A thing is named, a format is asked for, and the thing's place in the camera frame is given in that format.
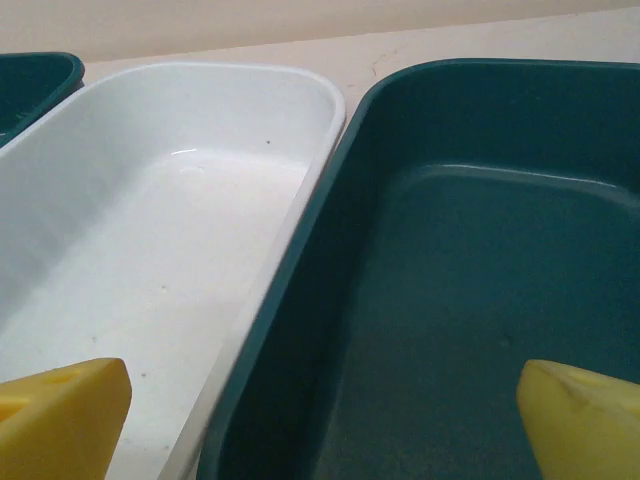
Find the white plastic bin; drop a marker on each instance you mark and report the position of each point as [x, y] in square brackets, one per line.
[150, 240]

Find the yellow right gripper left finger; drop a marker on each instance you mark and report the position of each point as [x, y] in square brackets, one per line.
[60, 430]

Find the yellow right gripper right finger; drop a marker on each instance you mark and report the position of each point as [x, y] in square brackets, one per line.
[585, 430]

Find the dark teal plastic bin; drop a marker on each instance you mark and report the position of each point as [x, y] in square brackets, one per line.
[30, 90]
[450, 275]

